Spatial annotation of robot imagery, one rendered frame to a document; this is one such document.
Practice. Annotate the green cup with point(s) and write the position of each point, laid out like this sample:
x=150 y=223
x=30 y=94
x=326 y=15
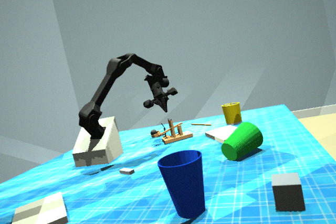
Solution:
x=244 y=139

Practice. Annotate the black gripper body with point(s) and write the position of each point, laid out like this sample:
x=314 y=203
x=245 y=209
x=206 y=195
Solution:
x=158 y=94

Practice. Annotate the yellow cup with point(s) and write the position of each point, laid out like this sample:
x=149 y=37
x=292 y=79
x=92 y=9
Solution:
x=232 y=113

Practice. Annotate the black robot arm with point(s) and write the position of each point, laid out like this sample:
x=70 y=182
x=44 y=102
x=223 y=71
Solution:
x=90 y=113

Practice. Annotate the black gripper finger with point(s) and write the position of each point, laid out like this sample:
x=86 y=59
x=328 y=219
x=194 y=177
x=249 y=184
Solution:
x=160 y=104
x=164 y=101

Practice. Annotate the blue plastic cup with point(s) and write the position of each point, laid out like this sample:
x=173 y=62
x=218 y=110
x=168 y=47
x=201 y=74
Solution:
x=183 y=175

